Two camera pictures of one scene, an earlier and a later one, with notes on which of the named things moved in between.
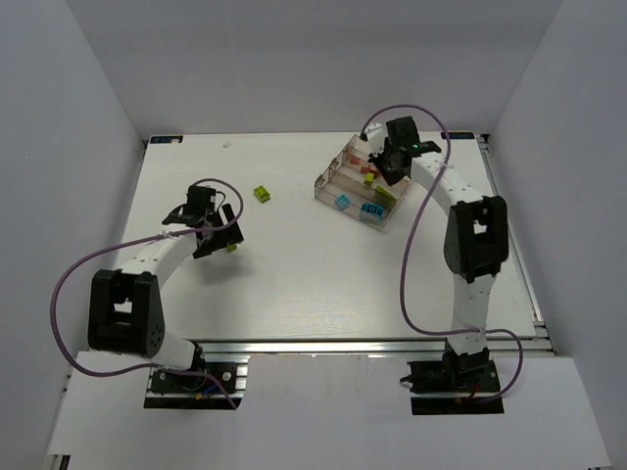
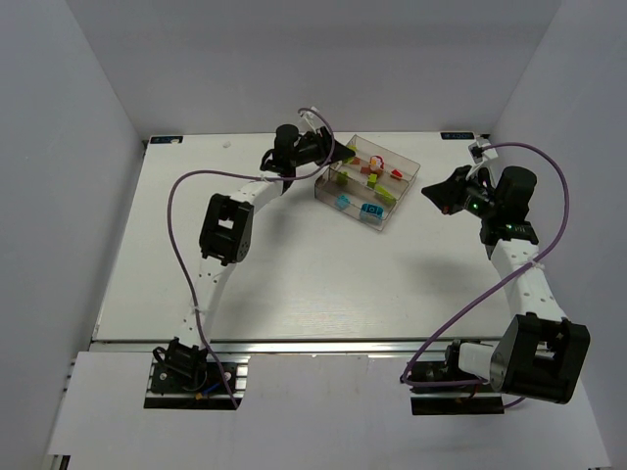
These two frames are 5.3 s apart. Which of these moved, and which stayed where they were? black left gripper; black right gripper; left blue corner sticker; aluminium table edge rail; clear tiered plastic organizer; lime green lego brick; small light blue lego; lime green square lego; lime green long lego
Moved: black left gripper; lime green lego brick; black right gripper
Stayed: clear tiered plastic organizer; left blue corner sticker; small light blue lego; lime green square lego; aluminium table edge rail; lime green long lego
